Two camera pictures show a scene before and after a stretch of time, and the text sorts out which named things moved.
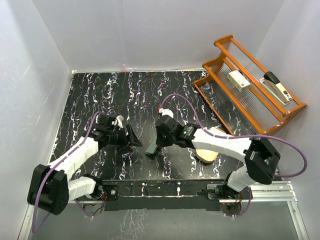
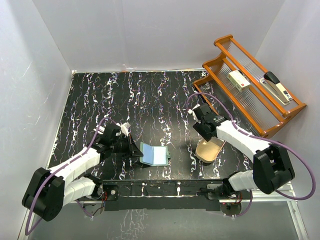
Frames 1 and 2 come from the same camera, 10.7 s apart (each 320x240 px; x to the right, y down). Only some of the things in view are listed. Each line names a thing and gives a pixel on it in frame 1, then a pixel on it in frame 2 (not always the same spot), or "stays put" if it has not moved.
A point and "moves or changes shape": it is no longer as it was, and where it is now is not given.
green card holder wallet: x=151 y=148 moves or changes shape
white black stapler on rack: x=272 y=82 stays put
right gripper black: x=160 y=141 to x=198 y=126
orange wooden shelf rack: x=246 y=99 stays put
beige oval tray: x=207 y=156 stays put
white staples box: x=239 y=81 stays put
